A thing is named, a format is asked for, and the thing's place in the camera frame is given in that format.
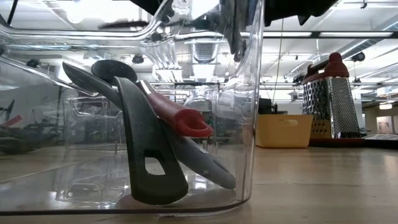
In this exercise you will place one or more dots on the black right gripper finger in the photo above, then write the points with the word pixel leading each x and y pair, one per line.
pixel 236 28

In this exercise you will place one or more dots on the black nylon spoon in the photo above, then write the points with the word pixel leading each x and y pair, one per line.
pixel 141 130

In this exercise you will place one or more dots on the grey nylon spoon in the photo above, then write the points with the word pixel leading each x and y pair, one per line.
pixel 202 165

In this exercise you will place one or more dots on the yellow plastic bin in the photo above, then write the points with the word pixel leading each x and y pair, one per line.
pixel 283 132

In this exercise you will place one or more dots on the clear plastic container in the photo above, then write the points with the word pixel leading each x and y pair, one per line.
pixel 93 109
pixel 46 186

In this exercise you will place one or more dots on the black aluminium table frame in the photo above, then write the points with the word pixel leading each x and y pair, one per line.
pixel 382 141

